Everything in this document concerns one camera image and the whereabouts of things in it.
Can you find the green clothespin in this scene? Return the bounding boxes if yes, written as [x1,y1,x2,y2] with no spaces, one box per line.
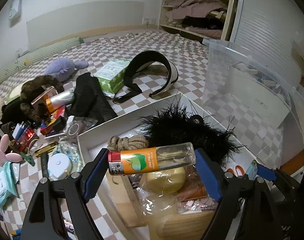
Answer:
[20,151,36,167]

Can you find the pink rabbit-ear fan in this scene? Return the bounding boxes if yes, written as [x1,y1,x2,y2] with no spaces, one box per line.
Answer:
[0,134,23,173]

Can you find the purple plush toy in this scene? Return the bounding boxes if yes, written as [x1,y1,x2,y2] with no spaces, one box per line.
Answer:
[44,57,89,82]

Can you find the clear bag with tape roll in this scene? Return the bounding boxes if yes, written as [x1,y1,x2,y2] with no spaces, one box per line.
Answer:
[63,116,99,140]

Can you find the orange scissors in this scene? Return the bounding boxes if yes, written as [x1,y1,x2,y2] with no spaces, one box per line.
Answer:
[226,165,245,177]

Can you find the white hanging paper bag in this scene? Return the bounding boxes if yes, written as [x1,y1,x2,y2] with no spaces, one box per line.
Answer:
[8,0,23,27]

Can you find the shiny red packet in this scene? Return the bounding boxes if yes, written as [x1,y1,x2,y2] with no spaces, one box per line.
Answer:
[15,127,40,150]

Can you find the long green pillow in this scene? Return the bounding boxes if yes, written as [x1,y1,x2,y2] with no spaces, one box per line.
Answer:
[5,37,85,77]

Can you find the yellow bottle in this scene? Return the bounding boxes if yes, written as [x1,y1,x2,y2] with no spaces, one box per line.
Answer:
[139,166,217,240]

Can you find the white shallow box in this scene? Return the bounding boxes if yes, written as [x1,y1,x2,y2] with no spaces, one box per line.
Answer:
[77,92,258,240]

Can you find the beige rope bundle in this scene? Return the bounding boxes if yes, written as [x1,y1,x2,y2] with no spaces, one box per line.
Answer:
[107,134,149,152]

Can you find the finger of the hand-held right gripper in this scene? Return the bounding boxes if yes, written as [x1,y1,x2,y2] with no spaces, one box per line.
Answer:
[256,164,304,198]

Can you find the clear plastic storage bin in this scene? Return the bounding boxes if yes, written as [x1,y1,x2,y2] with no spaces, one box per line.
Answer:
[202,39,304,170]

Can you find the black sun visor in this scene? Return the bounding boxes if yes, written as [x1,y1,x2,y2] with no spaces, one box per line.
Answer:
[114,51,179,103]

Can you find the white roller shutter door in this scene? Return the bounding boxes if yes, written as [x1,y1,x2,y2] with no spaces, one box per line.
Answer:
[230,0,304,85]

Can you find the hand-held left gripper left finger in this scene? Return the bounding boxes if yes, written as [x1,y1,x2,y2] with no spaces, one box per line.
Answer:
[22,148,110,240]

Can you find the white round device in bag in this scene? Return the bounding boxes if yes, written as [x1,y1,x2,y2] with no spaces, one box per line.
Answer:
[47,142,85,180]

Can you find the silver orange bottle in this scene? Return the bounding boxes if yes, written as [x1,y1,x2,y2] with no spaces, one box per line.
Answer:
[45,90,75,113]

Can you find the black gold tube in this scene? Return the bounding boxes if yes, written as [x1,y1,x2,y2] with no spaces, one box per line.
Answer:
[40,152,51,180]

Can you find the black clothes pile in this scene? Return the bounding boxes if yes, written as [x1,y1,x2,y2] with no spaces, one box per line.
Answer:
[182,16,225,30]

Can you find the light green pouch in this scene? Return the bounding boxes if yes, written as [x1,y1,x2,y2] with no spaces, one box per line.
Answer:
[5,84,25,103]

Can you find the wooden closet shelf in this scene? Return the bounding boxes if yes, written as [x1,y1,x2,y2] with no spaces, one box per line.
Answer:
[158,0,234,42]

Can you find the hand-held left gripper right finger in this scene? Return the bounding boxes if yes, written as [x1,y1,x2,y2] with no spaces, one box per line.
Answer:
[194,148,284,240]

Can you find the teal wet wipes pack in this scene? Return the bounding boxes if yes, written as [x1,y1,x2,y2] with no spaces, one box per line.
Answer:
[0,160,20,209]

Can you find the grey headboard panel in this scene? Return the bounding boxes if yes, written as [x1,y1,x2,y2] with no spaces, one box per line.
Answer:
[26,1,145,52]

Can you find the rose gold case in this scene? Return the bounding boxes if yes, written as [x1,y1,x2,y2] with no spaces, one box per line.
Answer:
[31,86,58,105]

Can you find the black cloth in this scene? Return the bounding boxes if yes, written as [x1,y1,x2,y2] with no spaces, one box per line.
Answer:
[67,72,119,123]

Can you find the black fur-trimmed hat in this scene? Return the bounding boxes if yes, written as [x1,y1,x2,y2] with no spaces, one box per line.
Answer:
[0,97,25,125]

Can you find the green tissue pack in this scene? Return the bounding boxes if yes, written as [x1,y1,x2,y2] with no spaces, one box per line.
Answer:
[94,58,131,98]

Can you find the wooden box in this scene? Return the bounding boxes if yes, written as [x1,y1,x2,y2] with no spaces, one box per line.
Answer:
[107,172,147,228]

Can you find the checkered bed sheet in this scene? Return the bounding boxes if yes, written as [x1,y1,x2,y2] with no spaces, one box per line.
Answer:
[0,29,304,240]

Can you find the brown furry hair accessory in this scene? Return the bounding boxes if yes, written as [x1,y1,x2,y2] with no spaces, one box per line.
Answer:
[20,75,65,122]

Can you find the pink clothes pile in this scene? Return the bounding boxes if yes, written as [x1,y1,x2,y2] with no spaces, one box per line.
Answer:
[164,0,227,25]

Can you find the black feather tickler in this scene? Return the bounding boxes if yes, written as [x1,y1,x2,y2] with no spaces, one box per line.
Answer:
[138,97,245,168]

